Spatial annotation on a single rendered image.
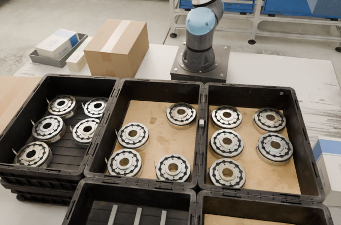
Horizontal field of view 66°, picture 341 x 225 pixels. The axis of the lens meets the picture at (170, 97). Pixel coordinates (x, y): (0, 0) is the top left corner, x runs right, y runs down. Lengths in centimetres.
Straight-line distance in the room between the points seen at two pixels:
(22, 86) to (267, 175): 96
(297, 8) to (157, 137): 214
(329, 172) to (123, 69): 92
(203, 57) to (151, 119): 38
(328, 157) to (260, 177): 26
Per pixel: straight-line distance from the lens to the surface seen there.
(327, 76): 147
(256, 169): 86
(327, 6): 112
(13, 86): 124
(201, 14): 113
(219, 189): 69
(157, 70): 137
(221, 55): 128
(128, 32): 138
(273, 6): 274
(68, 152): 94
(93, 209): 82
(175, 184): 69
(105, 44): 132
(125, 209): 79
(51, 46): 154
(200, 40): 112
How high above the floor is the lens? 155
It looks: 44 degrees down
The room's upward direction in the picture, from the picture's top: 3 degrees counter-clockwise
